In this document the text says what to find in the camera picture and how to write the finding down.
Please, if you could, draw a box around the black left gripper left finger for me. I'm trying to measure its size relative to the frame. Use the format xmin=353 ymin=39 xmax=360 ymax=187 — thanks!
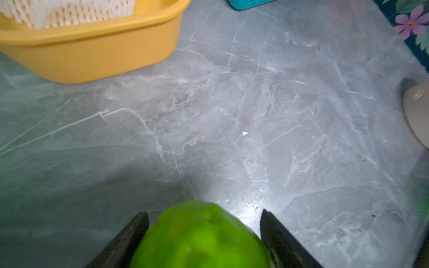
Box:
xmin=86 ymin=212 xmax=149 ymax=268

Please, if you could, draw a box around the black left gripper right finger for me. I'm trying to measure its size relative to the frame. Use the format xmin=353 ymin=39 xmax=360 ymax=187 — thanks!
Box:
xmin=260 ymin=210 xmax=323 ymax=268

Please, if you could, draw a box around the green custard apple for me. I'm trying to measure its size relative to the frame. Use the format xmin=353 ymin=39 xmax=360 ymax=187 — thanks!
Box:
xmin=129 ymin=201 xmax=274 ymax=268

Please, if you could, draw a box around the pink round clock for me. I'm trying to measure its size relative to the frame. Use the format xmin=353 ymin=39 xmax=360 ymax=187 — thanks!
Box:
xmin=403 ymin=81 xmax=429 ymax=148

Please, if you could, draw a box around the yellow plastic tub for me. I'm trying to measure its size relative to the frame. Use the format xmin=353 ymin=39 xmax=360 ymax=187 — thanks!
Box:
xmin=1 ymin=1 xmax=189 ymax=84

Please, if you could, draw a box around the teal plastic basket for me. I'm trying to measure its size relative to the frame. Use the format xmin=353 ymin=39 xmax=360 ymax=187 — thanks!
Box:
xmin=227 ymin=0 xmax=276 ymax=11

